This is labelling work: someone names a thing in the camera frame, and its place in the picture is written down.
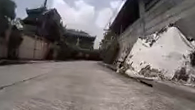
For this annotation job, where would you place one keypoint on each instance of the green bushes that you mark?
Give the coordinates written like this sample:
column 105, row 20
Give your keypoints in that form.
column 108, row 48

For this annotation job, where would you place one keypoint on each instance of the low dark-roofed building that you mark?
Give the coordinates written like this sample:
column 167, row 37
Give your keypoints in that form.
column 80, row 39

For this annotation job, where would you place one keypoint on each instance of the grey concrete road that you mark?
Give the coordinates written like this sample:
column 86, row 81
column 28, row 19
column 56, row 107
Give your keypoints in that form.
column 82, row 93

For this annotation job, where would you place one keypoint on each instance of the dark tiered-roof building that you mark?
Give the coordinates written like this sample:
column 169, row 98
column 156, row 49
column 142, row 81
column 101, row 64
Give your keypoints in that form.
column 43, row 21

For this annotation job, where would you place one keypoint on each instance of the pale boundary wall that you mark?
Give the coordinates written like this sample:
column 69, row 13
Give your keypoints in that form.
column 32, row 47

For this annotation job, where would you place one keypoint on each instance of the weathered grey concrete wall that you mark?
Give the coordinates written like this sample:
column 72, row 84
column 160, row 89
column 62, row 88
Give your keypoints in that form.
column 166, row 53

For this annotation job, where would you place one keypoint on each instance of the climbing bush on wall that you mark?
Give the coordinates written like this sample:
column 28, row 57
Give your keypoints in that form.
column 14, row 42

